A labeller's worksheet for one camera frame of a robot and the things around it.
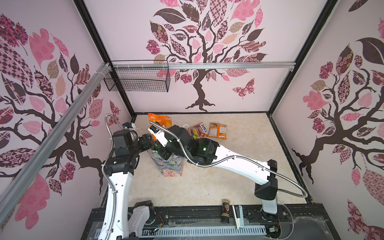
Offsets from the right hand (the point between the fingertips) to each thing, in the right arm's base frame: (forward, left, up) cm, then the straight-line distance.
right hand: (156, 138), depth 62 cm
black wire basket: (+51, +19, -1) cm, 54 cm away
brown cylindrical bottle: (-24, -31, -33) cm, 51 cm away
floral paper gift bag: (-2, -4, -25) cm, 26 cm away
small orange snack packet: (+29, -33, -33) cm, 55 cm away
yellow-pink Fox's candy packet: (+28, -19, -32) cm, 46 cm away
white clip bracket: (-27, -38, -33) cm, 57 cm away
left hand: (+6, +7, -10) cm, 13 cm away
